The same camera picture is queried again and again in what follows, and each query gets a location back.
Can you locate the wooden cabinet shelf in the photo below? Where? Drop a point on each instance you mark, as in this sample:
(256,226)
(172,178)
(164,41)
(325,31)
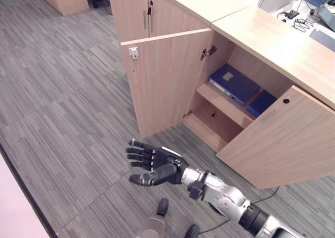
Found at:
(222,102)

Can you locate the white door lock latch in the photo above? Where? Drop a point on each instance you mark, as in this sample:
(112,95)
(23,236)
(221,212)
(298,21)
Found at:
(133,53)

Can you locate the dark grey desk pad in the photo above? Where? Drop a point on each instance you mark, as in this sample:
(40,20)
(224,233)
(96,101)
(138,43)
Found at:
(323,39)

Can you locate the dark robot foot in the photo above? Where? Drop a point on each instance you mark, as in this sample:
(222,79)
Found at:
(192,231)
(162,208)

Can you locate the small blue binder folder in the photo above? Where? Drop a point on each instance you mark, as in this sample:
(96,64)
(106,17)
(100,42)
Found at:
(263,102)

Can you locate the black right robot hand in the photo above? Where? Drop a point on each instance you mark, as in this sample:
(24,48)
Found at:
(163,170)

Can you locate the metal door hinge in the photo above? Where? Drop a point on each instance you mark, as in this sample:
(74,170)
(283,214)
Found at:
(187,114)
(208,52)

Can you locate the grey desk device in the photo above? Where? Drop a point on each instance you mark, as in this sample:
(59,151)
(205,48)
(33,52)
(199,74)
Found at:
(328,15)

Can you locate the open wooden office cabinet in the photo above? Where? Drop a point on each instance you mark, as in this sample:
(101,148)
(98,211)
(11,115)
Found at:
(274,39)

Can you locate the wooden cabinet door with latch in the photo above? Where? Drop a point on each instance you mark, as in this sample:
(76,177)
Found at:
(162,86)

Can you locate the large blue binder folder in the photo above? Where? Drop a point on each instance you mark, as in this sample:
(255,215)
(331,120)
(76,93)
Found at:
(235,81)

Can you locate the desk power socket box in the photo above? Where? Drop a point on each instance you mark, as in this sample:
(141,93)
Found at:
(289,15)

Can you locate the black cabinet key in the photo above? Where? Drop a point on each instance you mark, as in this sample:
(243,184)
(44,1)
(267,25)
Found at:
(149,7)

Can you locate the closed wooden office cabinet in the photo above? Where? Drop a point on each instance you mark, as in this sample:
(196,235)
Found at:
(183,10)

